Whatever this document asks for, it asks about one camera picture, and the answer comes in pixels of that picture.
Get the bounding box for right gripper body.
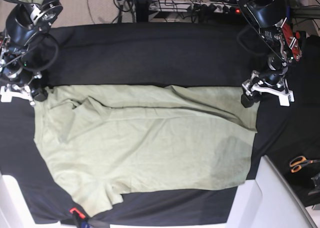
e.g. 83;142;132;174
2;65;43;93

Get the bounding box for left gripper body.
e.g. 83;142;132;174
251;69;285;89

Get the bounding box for red black clamp right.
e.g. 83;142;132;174
295;30;307;50

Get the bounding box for white power strip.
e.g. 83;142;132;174
149;0;241;15

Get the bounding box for orange handled scissors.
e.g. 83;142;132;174
289;155;320;173

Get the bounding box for red blue clamp bottom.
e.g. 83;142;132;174
69;207;91;228

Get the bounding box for green T-shirt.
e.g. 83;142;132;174
34;85;259;216

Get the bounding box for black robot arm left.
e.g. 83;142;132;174
236;0;307;108

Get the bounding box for white block left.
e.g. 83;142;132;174
0;174;61;228

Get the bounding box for white block right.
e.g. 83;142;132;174
226;155;317;228

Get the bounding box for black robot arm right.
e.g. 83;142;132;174
0;0;63;107

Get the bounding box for black device at right edge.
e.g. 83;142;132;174
308;173;320;196

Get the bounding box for white block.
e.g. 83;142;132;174
226;155;317;228
0;174;61;228

